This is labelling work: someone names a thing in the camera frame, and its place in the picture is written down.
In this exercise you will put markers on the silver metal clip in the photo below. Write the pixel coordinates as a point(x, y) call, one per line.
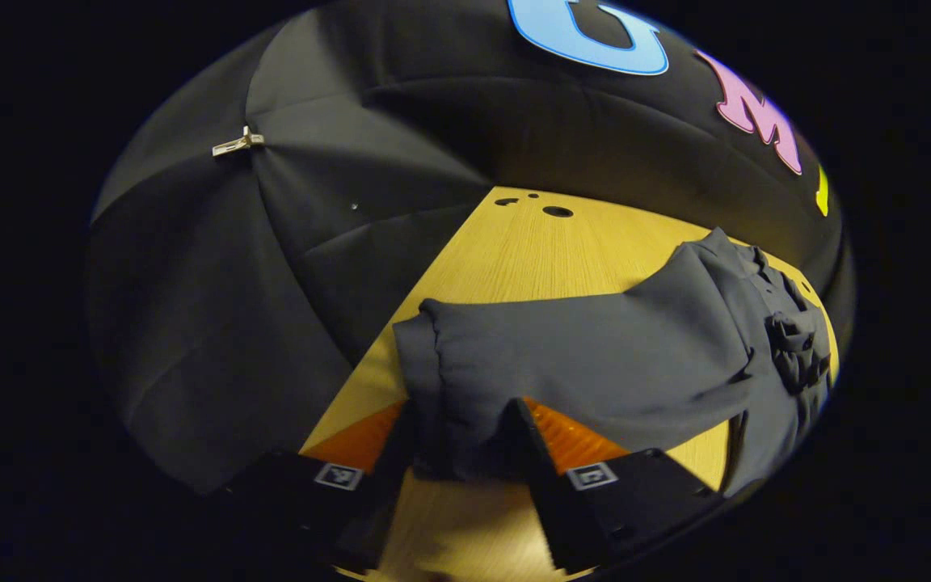
point(235, 145)

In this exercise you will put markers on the grey button shirt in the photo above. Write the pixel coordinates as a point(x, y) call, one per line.
point(595, 347)

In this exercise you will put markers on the black backdrop cloth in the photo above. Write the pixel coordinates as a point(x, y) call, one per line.
point(231, 323)

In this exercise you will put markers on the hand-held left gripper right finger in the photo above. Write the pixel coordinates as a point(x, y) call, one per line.
point(550, 501)

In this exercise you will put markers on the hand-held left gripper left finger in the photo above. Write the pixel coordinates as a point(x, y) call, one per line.
point(381, 517)

